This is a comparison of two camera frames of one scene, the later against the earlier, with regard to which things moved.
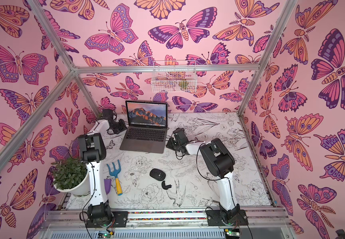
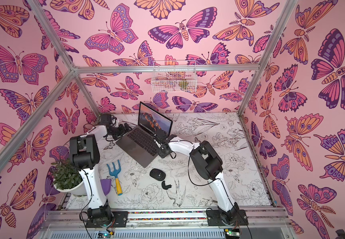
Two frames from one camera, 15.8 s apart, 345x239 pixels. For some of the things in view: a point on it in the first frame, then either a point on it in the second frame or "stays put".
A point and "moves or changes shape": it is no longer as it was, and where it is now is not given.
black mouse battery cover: [165, 187] stays put
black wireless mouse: [157, 174] stays put
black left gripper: [124, 127] to [127, 128]
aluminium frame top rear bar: [96, 69] stays put
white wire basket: [174, 76] stays put
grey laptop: [147, 127] moves or changes shape
